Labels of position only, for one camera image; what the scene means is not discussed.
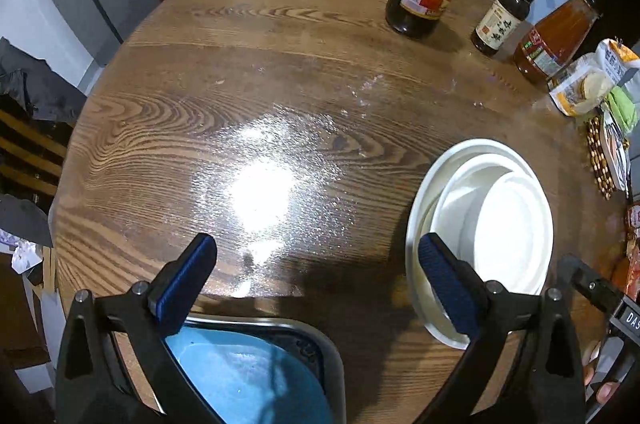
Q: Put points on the wooden chair with jacket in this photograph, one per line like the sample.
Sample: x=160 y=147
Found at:
x=25 y=154

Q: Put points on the blue square plate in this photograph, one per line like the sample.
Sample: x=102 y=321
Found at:
x=240 y=374

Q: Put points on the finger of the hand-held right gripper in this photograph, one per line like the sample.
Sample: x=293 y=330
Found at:
x=590 y=286

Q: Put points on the green wrapped item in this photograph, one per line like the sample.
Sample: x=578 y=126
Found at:
x=622 y=107

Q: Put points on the flat clear food packet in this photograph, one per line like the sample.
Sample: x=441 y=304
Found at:
x=617 y=144

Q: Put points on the white ceramic bowl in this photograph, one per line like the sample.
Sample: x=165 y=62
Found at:
x=420 y=204
x=457 y=214

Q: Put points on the small white bowl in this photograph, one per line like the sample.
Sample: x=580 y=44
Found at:
x=515 y=234

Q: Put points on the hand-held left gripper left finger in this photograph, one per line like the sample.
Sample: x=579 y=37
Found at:
x=182 y=284

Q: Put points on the person's right hand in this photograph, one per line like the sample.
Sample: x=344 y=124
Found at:
x=607 y=393

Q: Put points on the clear packet of round cakes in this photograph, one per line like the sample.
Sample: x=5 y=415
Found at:
x=585 y=84

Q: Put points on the small dark sauce bottle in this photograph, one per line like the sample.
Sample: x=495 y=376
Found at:
x=500 y=22

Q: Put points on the crumpled white paper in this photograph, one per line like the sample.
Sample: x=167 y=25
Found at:
x=25 y=256

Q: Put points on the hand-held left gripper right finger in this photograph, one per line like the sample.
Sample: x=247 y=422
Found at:
x=450 y=284

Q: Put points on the brown wooden cabinet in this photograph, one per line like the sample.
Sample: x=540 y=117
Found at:
x=20 y=309

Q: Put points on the dark grey jacket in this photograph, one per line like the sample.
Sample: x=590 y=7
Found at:
x=35 y=84

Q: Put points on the orange sauce jar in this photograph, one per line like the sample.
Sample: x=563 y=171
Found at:
x=550 y=39

